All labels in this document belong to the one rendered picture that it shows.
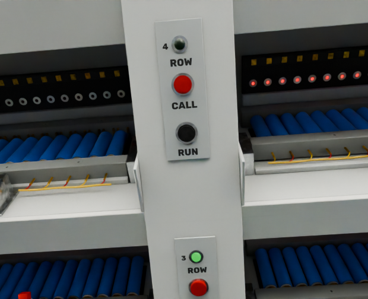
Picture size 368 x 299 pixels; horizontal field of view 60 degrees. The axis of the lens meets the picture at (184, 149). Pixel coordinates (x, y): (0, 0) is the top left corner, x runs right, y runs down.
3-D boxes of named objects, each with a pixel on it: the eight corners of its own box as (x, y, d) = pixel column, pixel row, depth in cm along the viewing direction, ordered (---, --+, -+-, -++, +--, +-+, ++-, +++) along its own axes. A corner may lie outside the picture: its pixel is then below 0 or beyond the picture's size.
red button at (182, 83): (192, 93, 28) (191, 74, 27) (174, 94, 28) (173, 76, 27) (192, 92, 29) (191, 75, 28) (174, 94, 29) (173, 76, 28)
